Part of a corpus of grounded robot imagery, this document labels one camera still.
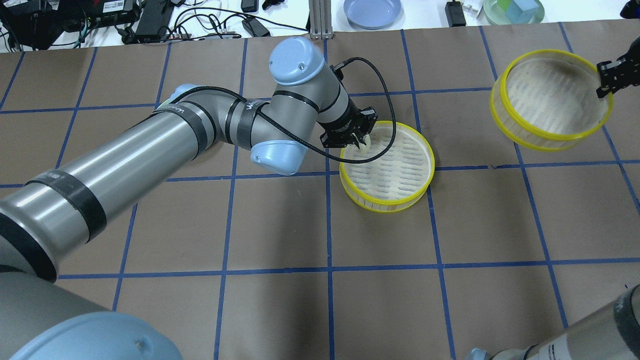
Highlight white steamed bun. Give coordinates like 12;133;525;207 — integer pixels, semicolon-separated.
357;135;371;154

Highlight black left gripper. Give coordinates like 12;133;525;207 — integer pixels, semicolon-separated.
320;106;378;149

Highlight yellow bamboo steamer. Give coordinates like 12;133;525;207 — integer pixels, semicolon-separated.
339;122;435;214
489;48;614;152

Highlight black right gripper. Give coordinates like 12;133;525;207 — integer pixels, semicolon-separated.
596;38;640;99

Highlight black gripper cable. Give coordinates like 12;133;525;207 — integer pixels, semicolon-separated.
172;56;398;165

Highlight green bowl with sponges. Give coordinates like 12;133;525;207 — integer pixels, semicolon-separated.
483;0;546;25

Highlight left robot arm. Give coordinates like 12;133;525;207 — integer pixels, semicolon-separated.
0;37;378;360

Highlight blue sponge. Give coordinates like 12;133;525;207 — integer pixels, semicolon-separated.
515;0;541;22

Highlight blue plate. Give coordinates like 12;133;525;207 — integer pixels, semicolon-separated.
342;0;403;30

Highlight green sponge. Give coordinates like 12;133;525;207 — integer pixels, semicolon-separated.
497;0;520;17

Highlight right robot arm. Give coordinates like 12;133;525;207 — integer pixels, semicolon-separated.
466;39;639;360

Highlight aluminium frame post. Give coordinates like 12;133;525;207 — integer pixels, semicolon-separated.
308;0;335;40

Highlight black power adapter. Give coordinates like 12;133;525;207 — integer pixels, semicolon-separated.
445;0;467;28

